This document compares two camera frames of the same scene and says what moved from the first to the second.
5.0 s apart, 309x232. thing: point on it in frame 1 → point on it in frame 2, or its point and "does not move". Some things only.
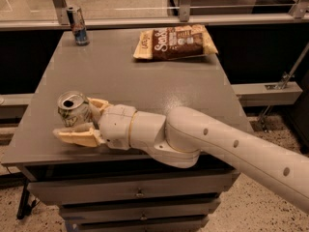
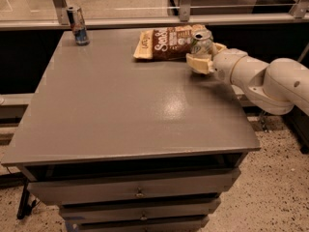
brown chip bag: x=174 y=43 does not move
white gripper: x=116 y=124 → x=226 y=64
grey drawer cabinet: x=111 y=188 does not move
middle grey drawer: x=134 y=211 does not move
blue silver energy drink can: x=78 y=24 does not move
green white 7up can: x=73 y=108 → x=201 y=42
